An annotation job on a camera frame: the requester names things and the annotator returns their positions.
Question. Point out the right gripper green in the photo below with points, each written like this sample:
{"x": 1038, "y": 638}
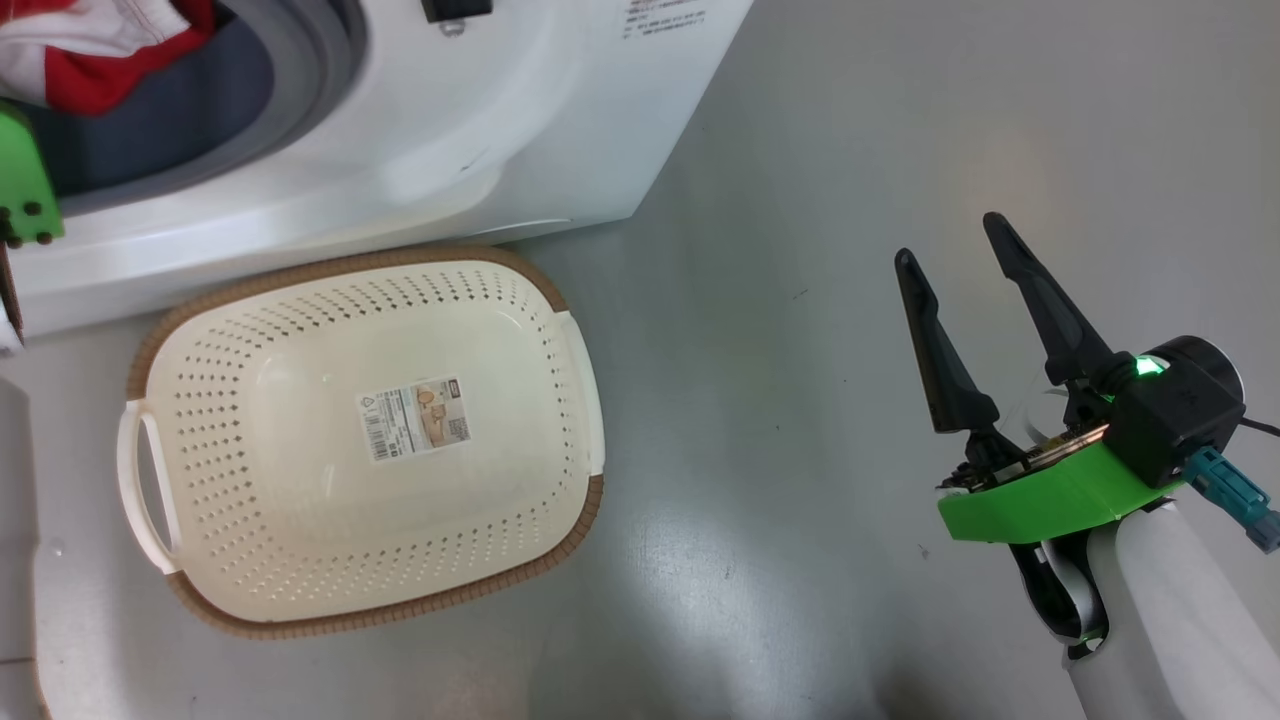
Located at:
{"x": 1040, "y": 500}

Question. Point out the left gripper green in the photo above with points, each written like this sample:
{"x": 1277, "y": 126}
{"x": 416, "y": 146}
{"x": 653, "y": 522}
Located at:
{"x": 22, "y": 190}

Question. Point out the red and white garment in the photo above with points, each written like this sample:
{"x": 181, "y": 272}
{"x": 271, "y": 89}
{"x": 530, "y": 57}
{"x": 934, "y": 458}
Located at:
{"x": 90, "y": 60}

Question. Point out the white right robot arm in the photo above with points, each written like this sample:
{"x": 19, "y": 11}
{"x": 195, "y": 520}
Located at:
{"x": 1170, "y": 630}

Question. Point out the grey rubber door gasket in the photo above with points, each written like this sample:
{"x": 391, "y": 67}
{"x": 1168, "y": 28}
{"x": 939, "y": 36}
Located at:
{"x": 320, "y": 90}

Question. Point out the cream perforated laundry basket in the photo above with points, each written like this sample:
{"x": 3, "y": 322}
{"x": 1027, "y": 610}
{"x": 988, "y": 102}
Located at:
{"x": 300, "y": 520}

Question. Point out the black door latch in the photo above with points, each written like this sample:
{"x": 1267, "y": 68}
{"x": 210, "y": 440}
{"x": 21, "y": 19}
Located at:
{"x": 455, "y": 8}

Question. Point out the white Hisense washing machine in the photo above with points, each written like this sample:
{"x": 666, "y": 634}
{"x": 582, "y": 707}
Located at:
{"x": 500, "y": 120}

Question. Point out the paper product label sticker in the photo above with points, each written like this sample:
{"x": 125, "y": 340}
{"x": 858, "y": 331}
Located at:
{"x": 415, "y": 420}

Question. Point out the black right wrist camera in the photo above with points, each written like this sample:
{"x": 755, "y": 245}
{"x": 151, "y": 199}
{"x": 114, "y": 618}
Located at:
{"x": 1180, "y": 415}

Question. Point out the teal right camera connector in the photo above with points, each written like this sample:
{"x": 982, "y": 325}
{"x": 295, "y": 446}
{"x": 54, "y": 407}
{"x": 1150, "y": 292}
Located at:
{"x": 1235, "y": 495}

